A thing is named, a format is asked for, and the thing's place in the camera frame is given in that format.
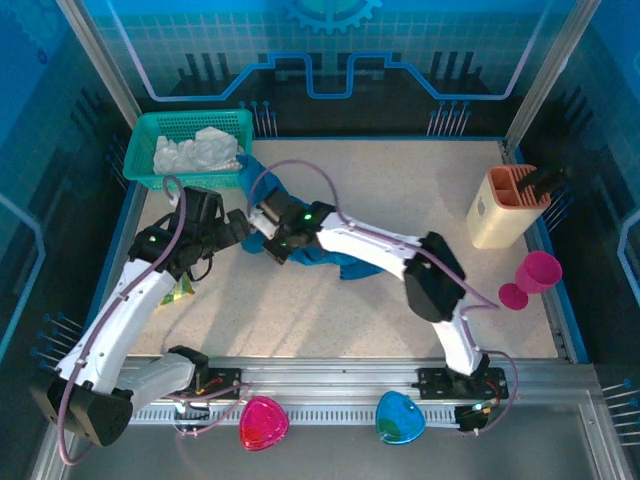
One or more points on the blue t-shirt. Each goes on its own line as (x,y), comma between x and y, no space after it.
(357,270)

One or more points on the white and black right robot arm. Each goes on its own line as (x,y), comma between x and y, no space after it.
(360,240)

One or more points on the green yellow snack packet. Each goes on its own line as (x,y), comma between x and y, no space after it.
(180,291)

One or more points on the crumpled white t-shirt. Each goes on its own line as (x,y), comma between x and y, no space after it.
(200,150)

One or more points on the green plastic basket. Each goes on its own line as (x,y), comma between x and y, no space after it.
(150,130)

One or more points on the cream utensil holder orange insert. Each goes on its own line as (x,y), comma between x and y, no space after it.
(495,220)

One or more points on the pink triangular plastic plate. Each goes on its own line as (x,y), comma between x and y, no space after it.
(262,425)

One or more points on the blue triangular plastic plate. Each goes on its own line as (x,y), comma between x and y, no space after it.
(400,417)

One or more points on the pink plastic goblet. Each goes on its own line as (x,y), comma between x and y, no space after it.
(540,272)

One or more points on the small black electronics box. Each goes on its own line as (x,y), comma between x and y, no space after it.
(470,419)

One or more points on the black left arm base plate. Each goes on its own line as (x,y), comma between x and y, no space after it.
(225,382)

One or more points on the aluminium front rail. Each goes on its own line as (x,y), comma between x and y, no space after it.
(325,372)

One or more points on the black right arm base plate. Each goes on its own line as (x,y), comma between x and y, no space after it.
(435,382)

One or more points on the aluminium frame post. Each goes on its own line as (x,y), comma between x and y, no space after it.
(550,65)
(100,65)

